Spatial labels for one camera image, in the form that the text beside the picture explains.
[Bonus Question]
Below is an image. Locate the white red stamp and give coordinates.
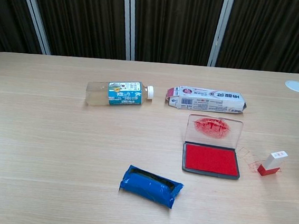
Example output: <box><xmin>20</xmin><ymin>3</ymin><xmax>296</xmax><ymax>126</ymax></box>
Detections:
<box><xmin>256</xmin><ymin>149</ymin><xmax>289</xmax><ymax>180</ymax></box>

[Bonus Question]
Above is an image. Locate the red ink stamp pad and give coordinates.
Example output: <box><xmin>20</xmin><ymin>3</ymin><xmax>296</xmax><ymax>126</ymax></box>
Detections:
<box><xmin>180</xmin><ymin>113</ymin><xmax>246</xmax><ymax>181</ymax></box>

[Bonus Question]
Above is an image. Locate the clear plastic bottle teal label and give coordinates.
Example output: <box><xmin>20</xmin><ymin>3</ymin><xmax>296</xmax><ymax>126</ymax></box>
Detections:
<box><xmin>84</xmin><ymin>76</ymin><xmax>156</xmax><ymax>112</ymax></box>

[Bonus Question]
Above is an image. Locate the white pink toothpaste carton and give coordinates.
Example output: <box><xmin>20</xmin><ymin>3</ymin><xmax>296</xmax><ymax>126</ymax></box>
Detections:
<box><xmin>163</xmin><ymin>84</ymin><xmax>249</xmax><ymax>116</ymax></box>

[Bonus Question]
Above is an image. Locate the blue plastic wrapped packet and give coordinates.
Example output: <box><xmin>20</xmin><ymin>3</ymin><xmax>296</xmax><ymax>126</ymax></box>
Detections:
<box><xmin>117</xmin><ymin>163</ymin><xmax>186</xmax><ymax>210</ymax></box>

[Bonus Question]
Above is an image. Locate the grey round cable grommet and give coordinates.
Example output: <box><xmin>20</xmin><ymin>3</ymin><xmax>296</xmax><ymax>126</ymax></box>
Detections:
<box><xmin>284</xmin><ymin>79</ymin><xmax>299</xmax><ymax>92</ymax></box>

